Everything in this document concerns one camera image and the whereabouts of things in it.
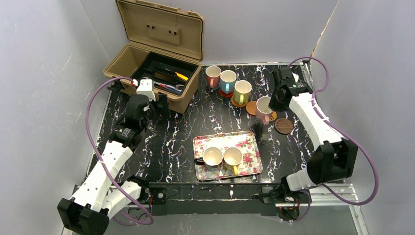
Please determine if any silver wrench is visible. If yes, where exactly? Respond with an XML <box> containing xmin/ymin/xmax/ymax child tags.
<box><xmin>153</xmin><ymin>80</ymin><xmax>184</xmax><ymax>92</ymax></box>

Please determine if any light wood coaster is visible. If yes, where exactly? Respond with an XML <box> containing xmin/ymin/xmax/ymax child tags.
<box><xmin>246</xmin><ymin>101</ymin><xmax>256</xmax><ymax>116</ymax></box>

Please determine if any tan plastic toolbox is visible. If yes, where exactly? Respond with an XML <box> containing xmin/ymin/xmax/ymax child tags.
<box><xmin>103</xmin><ymin>0</ymin><xmax>205</xmax><ymax>114</ymax></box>

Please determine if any light blue mug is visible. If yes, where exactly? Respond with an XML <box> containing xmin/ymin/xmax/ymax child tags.
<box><xmin>220</xmin><ymin>70</ymin><xmax>237</xmax><ymax>94</ymax></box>

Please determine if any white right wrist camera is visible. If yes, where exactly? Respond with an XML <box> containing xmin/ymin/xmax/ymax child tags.
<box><xmin>292</xmin><ymin>73</ymin><xmax>299</xmax><ymax>83</ymax></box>

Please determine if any green mug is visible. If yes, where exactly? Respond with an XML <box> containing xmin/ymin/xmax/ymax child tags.
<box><xmin>233</xmin><ymin>80</ymin><xmax>252</xmax><ymax>106</ymax></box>

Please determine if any red coaster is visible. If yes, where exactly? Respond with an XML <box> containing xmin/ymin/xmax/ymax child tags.
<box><xmin>219</xmin><ymin>89</ymin><xmax>234</xmax><ymax>98</ymax></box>

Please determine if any orange printed coaster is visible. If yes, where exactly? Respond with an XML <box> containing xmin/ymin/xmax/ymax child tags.
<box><xmin>269</xmin><ymin>111</ymin><xmax>277</xmax><ymax>122</ymax></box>

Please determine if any pink mug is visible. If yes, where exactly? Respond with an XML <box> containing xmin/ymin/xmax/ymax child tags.
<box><xmin>205</xmin><ymin>66</ymin><xmax>222</xmax><ymax>90</ymax></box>
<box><xmin>255</xmin><ymin>96</ymin><xmax>274</xmax><ymax>125</ymax></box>

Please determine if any yellow handled screwdriver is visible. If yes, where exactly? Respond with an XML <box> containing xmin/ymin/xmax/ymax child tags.
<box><xmin>165</xmin><ymin>68</ymin><xmax>189</xmax><ymax>81</ymax></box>

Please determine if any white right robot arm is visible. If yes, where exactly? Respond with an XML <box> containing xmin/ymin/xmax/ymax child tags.
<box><xmin>269</xmin><ymin>67</ymin><xmax>358</xmax><ymax>196</ymax></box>

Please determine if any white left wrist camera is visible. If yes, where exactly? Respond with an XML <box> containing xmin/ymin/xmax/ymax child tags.
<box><xmin>132</xmin><ymin>79</ymin><xmax>156</xmax><ymax>101</ymax></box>

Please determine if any black tool tray insert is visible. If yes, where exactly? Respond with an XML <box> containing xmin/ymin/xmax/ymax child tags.
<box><xmin>131</xmin><ymin>52</ymin><xmax>198</xmax><ymax>95</ymax></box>

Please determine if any dark walnut wooden coaster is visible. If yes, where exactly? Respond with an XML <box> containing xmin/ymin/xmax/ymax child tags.
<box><xmin>275</xmin><ymin>118</ymin><xmax>294</xmax><ymax>135</ymax></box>

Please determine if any yellow mug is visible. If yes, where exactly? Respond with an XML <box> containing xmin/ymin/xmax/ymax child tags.
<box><xmin>223</xmin><ymin>147</ymin><xmax>243</xmax><ymax>176</ymax></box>

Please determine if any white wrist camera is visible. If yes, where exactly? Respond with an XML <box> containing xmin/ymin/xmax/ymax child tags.
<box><xmin>132</xmin><ymin>79</ymin><xmax>156</xmax><ymax>101</ymax></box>
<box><xmin>292</xmin><ymin>73</ymin><xmax>299</xmax><ymax>83</ymax></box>

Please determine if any aluminium frame rail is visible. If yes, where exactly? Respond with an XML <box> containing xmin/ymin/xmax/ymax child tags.
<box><xmin>61</xmin><ymin>61</ymin><xmax>370</xmax><ymax>235</ymax></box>

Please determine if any black mug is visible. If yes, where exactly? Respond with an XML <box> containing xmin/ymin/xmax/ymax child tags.
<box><xmin>194</xmin><ymin>147</ymin><xmax>223</xmax><ymax>171</ymax></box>

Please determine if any floral rectangular tray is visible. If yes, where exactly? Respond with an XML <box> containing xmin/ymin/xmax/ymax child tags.
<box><xmin>193</xmin><ymin>131</ymin><xmax>263</xmax><ymax>181</ymax></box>

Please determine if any orange wood coaster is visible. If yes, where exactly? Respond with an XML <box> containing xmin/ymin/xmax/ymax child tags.
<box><xmin>231</xmin><ymin>96</ymin><xmax>248</xmax><ymax>107</ymax></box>

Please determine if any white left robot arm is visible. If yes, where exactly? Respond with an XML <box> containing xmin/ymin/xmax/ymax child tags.
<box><xmin>57</xmin><ymin>94</ymin><xmax>170</xmax><ymax>235</ymax></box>

